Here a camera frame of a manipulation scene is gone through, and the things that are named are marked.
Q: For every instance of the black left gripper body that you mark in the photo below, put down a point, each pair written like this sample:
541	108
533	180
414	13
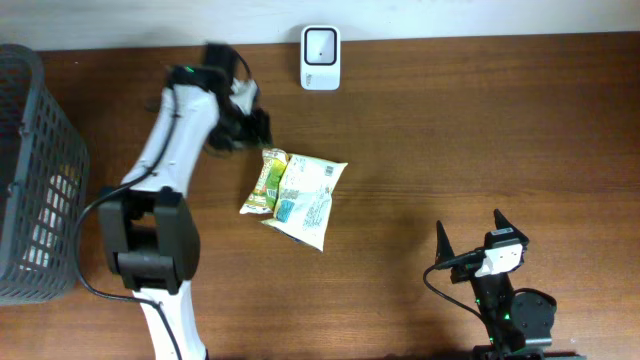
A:
242	130

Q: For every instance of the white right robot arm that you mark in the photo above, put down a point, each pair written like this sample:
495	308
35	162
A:
518	321

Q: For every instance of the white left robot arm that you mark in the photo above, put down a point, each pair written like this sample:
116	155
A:
150	238

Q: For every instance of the white barcode scanner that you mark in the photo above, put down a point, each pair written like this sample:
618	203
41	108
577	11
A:
320	58

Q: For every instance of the green snack packet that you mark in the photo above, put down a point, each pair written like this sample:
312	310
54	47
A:
263	197

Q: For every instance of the grey plastic mesh basket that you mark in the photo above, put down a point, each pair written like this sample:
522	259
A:
44	174

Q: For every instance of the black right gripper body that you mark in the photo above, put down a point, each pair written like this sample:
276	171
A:
488	288

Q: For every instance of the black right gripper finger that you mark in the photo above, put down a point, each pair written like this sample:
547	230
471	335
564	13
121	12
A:
445	256
502	223

